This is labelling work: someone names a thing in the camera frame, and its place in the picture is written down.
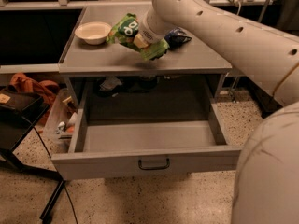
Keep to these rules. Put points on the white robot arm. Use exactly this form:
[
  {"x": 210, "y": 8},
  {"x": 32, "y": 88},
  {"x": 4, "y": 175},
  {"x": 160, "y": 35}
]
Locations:
[{"x": 266, "y": 187}]

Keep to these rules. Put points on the white bowl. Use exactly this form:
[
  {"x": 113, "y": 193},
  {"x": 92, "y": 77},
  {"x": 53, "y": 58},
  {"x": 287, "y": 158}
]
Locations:
[{"x": 93, "y": 33}]

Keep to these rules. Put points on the grey counter cabinet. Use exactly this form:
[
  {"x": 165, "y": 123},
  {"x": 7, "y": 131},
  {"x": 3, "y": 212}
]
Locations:
[{"x": 194, "y": 57}]

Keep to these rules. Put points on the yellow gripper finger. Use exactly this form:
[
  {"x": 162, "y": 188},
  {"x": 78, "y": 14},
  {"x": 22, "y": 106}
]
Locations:
[{"x": 140, "y": 41}]

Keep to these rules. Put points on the black side table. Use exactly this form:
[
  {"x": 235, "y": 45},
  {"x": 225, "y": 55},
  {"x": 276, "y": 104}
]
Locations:
[{"x": 19, "y": 113}]

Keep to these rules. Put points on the orange jacket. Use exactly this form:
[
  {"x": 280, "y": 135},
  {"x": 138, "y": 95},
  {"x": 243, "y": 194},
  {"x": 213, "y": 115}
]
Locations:
[{"x": 47, "y": 89}]

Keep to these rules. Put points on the clear plastic bin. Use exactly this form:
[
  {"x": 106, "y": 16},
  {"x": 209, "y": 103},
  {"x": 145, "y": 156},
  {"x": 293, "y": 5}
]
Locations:
[{"x": 61, "y": 120}]

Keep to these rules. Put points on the grey open top drawer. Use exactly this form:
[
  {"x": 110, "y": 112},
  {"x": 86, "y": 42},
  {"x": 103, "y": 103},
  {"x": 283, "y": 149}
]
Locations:
[{"x": 178, "y": 120}]

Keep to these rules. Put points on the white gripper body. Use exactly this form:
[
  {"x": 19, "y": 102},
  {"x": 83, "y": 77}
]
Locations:
[{"x": 149, "y": 32}]

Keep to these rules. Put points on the green rice chip bag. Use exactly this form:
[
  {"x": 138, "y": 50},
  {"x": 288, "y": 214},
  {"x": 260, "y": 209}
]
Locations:
[{"x": 124, "y": 33}]

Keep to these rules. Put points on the black drawer handle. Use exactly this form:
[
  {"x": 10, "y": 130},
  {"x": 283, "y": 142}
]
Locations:
[{"x": 153, "y": 165}]

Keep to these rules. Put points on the blue chip bag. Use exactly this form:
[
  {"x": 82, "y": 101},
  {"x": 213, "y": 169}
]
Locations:
[{"x": 176, "y": 38}]

